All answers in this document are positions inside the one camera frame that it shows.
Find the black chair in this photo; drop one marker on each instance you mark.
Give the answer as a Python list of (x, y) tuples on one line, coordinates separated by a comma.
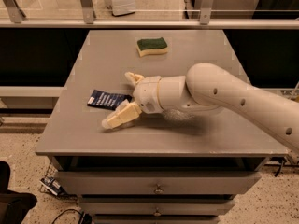
[(14, 206)]

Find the grey drawer cabinet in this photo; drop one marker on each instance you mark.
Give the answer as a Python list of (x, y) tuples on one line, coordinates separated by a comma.
[(160, 169)]

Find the small power box on floor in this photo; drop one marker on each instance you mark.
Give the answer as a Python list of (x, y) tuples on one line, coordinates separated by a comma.
[(51, 184)]

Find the dark blue rxbar wrapper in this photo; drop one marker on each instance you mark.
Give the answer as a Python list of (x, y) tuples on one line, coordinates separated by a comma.
[(107, 100)]

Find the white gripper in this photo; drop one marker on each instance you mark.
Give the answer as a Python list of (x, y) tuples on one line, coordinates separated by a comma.
[(147, 93)]

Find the metal railing with glass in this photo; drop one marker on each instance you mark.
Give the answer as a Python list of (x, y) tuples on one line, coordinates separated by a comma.
[(197, 14)]

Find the green and yellow sponge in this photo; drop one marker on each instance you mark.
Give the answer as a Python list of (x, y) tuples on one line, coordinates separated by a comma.
[(151, 46)]

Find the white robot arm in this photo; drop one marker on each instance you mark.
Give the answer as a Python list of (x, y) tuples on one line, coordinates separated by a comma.
[(204, 90)]

